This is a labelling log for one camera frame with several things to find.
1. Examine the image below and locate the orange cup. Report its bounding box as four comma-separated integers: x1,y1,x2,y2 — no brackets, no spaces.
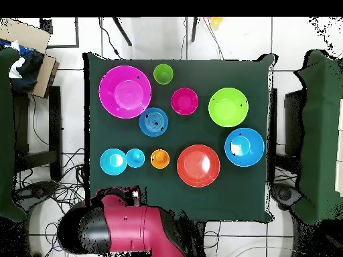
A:
150,149,170,170

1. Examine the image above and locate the orange-red bowl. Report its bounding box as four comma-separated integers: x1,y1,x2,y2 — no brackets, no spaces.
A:
176,144,221,188

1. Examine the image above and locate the dark green tablecloth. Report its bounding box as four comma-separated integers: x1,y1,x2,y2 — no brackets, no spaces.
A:
82,52,278,223

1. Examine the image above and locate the blue flat-bottomed bowl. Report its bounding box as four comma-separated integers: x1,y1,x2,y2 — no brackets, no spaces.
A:
138,106,169,138

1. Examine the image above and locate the blue cup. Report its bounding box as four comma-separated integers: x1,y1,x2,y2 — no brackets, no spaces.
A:
125,148,146,169

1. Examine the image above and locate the small pink-red bowl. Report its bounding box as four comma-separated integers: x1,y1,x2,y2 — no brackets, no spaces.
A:
170,87,200,116

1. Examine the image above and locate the green bowl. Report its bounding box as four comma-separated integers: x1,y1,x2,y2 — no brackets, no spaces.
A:
208,87,249,128

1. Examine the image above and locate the small light blue ribbed bowl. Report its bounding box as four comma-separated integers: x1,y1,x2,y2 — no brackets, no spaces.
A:
99,148,128,177

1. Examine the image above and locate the large pink bowl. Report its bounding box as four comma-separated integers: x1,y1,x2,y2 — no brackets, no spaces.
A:
98,65,153,119

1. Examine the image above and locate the green cup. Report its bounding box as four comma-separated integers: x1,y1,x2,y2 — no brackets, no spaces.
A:
153,63,174,86

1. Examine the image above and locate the large blue bowl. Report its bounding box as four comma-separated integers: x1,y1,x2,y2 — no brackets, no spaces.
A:
224,127,265,167

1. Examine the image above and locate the black stand leg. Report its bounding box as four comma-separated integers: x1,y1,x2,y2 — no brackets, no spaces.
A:
190,17,199,43
111,17,133,47

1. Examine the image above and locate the black box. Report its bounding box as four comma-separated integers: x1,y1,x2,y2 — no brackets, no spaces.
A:
283,89,305,156

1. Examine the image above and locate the yellow object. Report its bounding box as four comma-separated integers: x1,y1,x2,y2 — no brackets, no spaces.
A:
208,17,224,29

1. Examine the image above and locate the green-clothed side table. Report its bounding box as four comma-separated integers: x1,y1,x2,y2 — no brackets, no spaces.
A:
0,47,27,223
291,49,343,226

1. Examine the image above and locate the dark clothing bundle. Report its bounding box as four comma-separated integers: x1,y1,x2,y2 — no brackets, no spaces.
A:
7,39,46,93

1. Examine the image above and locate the white panel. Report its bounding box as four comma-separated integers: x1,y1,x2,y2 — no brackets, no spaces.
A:
334,98,343,197

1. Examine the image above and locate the cardboard box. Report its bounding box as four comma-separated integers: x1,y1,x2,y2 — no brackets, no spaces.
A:
0,17,60,99

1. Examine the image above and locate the tangle of black cables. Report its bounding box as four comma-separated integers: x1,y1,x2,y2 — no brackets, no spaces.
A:
13,147,87,254

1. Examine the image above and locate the black cable with plug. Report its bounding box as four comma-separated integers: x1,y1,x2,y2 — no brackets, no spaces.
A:
98,17,123,60

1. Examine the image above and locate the black stool frame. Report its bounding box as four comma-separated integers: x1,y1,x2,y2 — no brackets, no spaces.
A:
13,85,63,181

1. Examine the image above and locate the black pedestal foot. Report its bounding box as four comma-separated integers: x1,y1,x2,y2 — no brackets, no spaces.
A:
13,180,58,207
269,183,303,211

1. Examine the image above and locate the black floor frame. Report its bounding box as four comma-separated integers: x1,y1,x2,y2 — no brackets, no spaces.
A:
39,17,80,50

